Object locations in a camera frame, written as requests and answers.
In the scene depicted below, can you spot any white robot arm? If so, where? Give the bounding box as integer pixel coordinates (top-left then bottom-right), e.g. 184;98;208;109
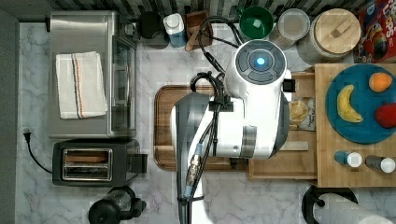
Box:
170;39;294;224

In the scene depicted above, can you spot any wooden drawer cabinet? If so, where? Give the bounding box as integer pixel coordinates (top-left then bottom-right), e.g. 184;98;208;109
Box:
315;63;395;188

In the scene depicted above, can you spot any wooden serving tray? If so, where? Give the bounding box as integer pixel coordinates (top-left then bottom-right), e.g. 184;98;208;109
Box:
153;85;248;172

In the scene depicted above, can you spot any wooden spoon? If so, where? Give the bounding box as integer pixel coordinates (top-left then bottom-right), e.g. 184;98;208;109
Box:
185;26;200;51

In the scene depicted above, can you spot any brown wooden box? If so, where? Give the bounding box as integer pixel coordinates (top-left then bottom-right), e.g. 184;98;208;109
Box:
183;9;213;47

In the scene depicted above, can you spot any blue white bottle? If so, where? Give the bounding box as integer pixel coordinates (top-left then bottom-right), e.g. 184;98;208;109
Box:
163;13;187;48

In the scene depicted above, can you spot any grey snack bag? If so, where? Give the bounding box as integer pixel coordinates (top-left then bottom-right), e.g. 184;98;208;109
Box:
289;97;316;132

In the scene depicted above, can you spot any black mug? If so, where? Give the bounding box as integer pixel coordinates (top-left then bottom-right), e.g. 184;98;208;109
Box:
136;11;163;39

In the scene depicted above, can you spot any green bowl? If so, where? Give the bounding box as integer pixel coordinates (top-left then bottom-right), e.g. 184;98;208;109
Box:
239;6;274;39

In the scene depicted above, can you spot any stainless steel toaster oven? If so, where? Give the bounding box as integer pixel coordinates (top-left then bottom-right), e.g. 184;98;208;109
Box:
49;10;136;139

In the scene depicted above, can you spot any black french press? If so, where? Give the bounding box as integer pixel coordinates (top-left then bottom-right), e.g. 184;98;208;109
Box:
88;186;147;224

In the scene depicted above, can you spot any white striped dish towel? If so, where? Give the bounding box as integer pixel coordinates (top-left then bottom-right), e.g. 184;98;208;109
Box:
55;51;107;119

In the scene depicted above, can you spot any clear jar grey lid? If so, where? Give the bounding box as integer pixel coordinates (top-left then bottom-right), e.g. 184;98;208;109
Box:
269;8;310;50

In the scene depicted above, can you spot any black two-slot toaster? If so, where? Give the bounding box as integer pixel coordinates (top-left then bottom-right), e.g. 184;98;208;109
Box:
52;139;148;188

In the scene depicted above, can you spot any black paper towel holder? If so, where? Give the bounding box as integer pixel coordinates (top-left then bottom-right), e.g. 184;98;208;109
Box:
302;186;358;224

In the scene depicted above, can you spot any yellow banana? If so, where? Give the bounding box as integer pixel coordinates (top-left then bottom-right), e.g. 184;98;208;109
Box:
337;85;363;123

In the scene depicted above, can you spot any jar with wooden lid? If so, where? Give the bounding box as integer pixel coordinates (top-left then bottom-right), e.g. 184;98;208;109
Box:
297;8;361;64

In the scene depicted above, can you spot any blue shaker white lid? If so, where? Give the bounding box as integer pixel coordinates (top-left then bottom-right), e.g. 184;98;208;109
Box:
334;150;362;168

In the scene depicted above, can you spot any blue round plate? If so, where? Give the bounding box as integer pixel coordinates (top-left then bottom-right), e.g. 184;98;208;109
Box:
325;64;396;144

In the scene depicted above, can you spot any white paper towel roll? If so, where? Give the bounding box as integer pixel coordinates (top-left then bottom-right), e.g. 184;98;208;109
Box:
313;193;394;224

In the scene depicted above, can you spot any orange fruit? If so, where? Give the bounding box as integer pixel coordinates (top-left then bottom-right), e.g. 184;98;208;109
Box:
369;73;392;92

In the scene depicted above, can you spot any red apple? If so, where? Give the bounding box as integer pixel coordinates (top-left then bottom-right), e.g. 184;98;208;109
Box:
375;103;396;129

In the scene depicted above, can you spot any dark shaker white lid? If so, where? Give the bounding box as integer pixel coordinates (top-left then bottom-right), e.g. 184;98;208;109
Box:
365;155;396;174

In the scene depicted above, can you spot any colourful cereal box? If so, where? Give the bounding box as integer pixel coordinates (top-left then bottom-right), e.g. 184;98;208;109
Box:
354;0;396;63

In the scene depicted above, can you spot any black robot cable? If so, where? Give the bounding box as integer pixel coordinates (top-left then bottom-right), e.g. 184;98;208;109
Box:
177;16;247;204

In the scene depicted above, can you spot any black toaster power cord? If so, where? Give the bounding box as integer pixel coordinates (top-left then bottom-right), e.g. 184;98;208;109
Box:
22;130;53;175

